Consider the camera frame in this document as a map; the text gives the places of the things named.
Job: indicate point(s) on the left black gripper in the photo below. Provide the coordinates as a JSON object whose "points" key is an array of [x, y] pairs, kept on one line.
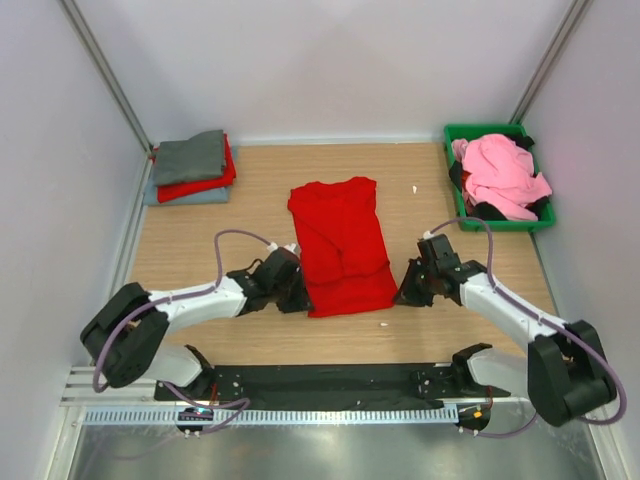
{"points": [[301, 301]]}

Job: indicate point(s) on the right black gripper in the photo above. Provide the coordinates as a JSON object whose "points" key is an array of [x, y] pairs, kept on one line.
{"points": [[408, 295]]}

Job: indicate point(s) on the red t shirt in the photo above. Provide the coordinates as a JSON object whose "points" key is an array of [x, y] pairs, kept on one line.
{"points": [[344, 260], [170, 192]]}

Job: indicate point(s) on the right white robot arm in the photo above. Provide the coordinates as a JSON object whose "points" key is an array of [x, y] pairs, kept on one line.
{"points": [[565, 374]]}

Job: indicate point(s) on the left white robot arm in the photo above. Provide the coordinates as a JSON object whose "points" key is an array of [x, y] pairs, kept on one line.
{"points": [[125, 337]]}

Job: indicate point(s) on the pink t shirt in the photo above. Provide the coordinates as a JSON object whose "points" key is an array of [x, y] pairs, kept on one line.
{"points": [[500, 175]]}

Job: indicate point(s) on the folded red t shirt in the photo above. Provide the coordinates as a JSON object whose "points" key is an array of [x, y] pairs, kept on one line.
{"points": [[170, 192]]}

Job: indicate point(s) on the folded grey t shirt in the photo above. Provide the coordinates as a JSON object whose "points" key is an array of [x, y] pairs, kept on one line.
{"points": [[201, 157]]}

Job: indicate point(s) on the folded blue-grey t shirt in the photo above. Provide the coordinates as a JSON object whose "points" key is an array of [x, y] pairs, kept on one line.
{"points": [[213, 196]]}

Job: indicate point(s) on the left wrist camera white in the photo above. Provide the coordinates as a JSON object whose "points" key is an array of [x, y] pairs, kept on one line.
{"points": [[292, 247]]}

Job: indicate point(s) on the aluminium front rail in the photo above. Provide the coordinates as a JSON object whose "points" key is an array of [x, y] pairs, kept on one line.
{"points": [[80, 385]]}

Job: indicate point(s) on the white slotted cable duct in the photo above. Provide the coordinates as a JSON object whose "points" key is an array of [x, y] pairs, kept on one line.
{"points": [[167, 415]]}

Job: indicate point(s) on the right aluminium frame post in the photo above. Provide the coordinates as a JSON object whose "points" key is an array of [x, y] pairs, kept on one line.
{"points": [[551, 56]]}

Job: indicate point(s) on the aluminium frame post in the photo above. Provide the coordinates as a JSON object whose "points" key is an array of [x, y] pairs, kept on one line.
{"points": [[104, 69], [551, 56]]}

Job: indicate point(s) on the left aluminium frame post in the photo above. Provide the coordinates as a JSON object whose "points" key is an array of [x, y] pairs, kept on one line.
{"points": [[104, 69]]}

